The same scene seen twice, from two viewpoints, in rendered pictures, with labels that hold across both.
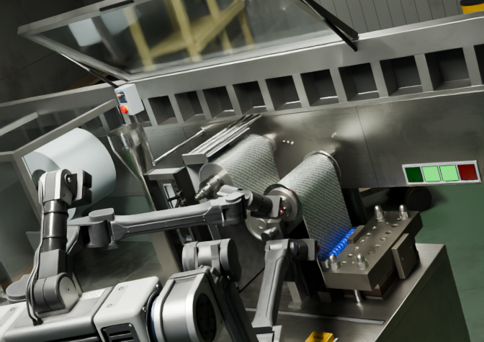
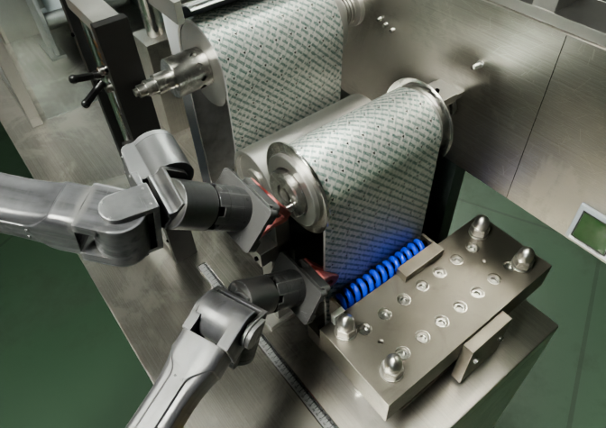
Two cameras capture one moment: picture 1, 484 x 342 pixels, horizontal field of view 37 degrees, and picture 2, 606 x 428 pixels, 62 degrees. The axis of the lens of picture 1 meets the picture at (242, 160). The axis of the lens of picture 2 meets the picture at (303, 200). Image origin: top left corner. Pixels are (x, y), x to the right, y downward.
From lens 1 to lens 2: 1.68 m
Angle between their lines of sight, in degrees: 31
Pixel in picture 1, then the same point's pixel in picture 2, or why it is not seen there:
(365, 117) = (573, 70)
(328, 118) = (485, 24)
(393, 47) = not seen: outside the picture
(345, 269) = (358, 355)
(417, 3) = not seen: outside the picture
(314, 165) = (402, 122)
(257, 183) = (287, 92)
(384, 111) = not seen: outside the picture
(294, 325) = (241, 369)
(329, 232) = (371, 249)
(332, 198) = (408, 192)
